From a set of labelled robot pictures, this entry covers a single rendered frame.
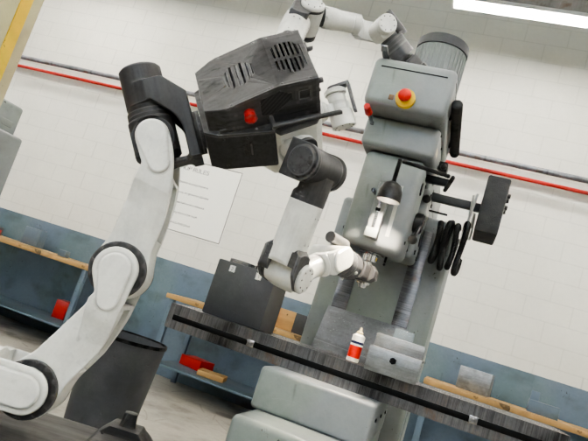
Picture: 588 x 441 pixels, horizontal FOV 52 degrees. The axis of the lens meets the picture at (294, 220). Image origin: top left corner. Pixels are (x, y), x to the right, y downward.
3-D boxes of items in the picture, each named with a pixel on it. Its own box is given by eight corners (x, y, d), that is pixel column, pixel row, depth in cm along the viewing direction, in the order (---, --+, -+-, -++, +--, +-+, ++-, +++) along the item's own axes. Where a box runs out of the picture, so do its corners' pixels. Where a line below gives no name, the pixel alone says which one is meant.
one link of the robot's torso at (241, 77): (197, 125, 136) (346, 92, 140) (176, 37, 156) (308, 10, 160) (217, 206, 160) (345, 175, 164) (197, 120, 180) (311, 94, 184)
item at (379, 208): (375, 238, 185) (395, 174, 188) (363, 234, 186) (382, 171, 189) (377, 241, 188) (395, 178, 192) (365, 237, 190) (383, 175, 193)
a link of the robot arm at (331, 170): (304, 202, 144) (325, 149, 143) (276, 192, 149) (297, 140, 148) (329, 211, 153) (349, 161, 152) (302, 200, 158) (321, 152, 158)
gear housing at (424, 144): (434, 158, 187) (443, 129, 188) (359, 142, 194) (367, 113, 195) (435, 188, 218) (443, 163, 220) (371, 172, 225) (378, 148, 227)
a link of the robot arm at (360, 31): (392, 37, 201) (354, 29, 198) (382, 45, 209) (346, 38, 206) (395, 17, 201) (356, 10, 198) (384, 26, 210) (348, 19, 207)
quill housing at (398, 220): (400, 256, 186) (428, 160, 190) (337, 239, 191) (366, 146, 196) (404, 266, 204) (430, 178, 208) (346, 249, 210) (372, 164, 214)
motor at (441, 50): (448, 115, 217) (471, 35, 222) (394, 104, 223) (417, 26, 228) (447, 135, 236) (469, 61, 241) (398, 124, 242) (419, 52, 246)
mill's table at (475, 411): (563, 466, 160) (571, 437, 161) (163, 325, 196) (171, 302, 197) (549, 453, 182) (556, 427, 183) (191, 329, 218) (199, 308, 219)
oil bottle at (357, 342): (357, 363, 188) (367, 329, 189) (345, 359, 189) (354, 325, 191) (359, 363, 192) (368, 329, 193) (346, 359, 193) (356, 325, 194)
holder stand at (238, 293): (258, 331, 191) (277, 270, 194) (200, 311, 199) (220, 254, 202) (272, 333, 202) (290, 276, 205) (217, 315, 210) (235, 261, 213)
